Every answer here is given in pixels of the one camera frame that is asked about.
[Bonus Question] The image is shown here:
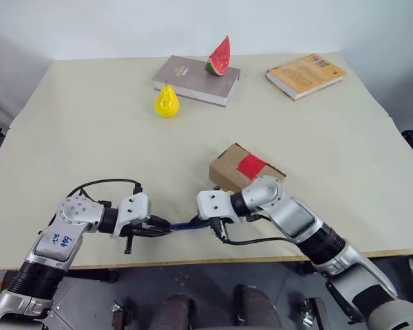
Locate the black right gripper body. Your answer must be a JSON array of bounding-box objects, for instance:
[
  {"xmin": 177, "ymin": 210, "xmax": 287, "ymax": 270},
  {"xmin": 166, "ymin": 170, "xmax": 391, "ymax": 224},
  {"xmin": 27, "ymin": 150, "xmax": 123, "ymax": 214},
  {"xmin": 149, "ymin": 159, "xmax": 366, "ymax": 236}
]
[{"xmin": 206, "ymin": 217, "xmax": 235, "ymax": 242}]

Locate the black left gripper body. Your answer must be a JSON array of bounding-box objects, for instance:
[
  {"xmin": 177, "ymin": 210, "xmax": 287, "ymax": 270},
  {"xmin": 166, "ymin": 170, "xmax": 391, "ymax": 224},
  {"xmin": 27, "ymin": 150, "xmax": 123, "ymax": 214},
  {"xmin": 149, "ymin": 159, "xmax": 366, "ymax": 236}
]
[{"xmin": 118, "ymin": 217, "xmax": 160, "ymax": 255}]

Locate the brown cardboard box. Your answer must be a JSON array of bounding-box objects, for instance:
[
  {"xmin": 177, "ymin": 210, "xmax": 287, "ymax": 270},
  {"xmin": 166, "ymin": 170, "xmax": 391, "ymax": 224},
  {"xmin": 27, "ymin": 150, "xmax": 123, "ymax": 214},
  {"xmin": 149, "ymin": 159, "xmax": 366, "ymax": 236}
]
[{"xmin": 209, "ymin": 142, "xmax": 287, "ymax": 193}]

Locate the red tape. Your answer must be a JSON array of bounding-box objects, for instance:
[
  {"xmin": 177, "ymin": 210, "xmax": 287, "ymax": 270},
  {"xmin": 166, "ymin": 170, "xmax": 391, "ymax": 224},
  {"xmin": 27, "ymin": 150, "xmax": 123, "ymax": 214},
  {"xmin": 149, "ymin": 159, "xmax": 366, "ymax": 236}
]
[{"xmin": 237, "ymin": 154, "xmax": 268, "ymax": 181}]

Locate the dark rounded shape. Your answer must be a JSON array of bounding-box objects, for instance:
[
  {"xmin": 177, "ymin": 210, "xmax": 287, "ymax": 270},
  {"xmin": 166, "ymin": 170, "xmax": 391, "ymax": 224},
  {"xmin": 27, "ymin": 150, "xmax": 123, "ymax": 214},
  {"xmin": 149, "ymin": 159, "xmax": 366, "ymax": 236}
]
[
  {"xmin": 234, "ymin": 284, "xmax": 284, "ymax": 330},
  {"xmin": 160, "ymin": 293, "xmax": 195, "ymax": 330}
]

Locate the yellow pear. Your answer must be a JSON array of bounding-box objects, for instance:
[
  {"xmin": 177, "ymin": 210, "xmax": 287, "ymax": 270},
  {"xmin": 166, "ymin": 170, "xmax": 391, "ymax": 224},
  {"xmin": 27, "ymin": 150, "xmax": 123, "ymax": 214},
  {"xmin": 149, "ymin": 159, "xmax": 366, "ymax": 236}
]
[{"xmin": 153, "ymin": 78, "xmax": 180, "ymax": 120}]

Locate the grey hardcover book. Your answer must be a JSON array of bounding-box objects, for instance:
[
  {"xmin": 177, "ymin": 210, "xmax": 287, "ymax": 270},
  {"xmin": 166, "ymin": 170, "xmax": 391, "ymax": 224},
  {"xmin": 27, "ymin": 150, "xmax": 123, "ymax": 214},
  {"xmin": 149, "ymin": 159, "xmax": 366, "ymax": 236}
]
[{"xmin": 151, "ymin": 55, "xmax": 242, "ymax": 108}]

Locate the watermelon slice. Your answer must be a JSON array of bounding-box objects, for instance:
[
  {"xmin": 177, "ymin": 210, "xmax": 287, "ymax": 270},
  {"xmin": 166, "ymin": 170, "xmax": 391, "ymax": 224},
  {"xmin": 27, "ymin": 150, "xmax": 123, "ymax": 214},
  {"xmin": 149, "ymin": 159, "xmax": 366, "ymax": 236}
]
[{"xmin": 205, "ymin": 35, "xmax": 232, "ymax": 78}]

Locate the orange paperback book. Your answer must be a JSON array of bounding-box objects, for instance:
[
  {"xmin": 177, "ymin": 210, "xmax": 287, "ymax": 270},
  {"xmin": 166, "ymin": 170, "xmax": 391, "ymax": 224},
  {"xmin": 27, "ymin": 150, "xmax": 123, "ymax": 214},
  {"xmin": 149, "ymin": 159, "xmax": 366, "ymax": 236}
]
[{"xmin": 265, "ymin": 53, "xmax": 349, "ymax": 101}]

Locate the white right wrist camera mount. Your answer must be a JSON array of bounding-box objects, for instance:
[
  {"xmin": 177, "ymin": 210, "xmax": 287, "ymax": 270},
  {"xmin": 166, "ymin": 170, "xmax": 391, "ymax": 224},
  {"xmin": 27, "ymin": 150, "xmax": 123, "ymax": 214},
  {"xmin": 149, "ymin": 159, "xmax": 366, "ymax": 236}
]
[{"xmin": 196, "ymin": 189, "xmax": 235, "ymax": 221}]

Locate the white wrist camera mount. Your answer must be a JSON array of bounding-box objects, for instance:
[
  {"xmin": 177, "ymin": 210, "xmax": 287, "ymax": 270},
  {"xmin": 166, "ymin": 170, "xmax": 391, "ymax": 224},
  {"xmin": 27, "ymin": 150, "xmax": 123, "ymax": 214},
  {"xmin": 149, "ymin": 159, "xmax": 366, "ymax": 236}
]
[
  {"xmin": 111, "ymin": 192, "xmax": 153, "ymax": 239},
  {"xmin": 196, "ymin": 189, "xmax": 235, "ymax": 221}
]

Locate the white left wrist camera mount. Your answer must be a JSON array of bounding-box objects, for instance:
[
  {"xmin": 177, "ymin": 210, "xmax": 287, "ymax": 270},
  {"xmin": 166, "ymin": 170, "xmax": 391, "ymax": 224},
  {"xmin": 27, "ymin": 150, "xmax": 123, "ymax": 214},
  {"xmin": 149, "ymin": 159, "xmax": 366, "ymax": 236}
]
[{"xmin": 111, "ymin": 192, "xmax": 153, "ymax": 239}]

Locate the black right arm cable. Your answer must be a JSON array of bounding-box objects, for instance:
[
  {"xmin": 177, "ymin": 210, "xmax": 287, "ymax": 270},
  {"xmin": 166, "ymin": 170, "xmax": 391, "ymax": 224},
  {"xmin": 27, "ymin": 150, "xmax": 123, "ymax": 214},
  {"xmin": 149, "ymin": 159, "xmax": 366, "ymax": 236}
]
[{"xmin": 211, "ymin": 212, "xmax": 299, "ymax": 246}]

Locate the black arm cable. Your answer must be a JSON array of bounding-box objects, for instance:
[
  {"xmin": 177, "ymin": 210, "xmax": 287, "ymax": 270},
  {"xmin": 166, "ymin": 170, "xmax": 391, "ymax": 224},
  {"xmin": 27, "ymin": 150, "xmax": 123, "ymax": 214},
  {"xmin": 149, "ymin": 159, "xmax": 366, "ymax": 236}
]
[
  {"xmin": 211, "ymin": 212, "xmax": 299, "ymax": 246},
  {"xmin": 70, "ymin": 177, "xmax": 144, "ymax": 208}
]

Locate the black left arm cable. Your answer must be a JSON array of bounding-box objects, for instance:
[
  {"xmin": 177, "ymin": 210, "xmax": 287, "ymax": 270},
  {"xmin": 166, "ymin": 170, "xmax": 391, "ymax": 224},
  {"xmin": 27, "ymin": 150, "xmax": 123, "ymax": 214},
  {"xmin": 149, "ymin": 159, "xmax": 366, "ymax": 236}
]
[{"xmin": 70, "ymin": 177, "xmax": 144, "ymax": 208}]

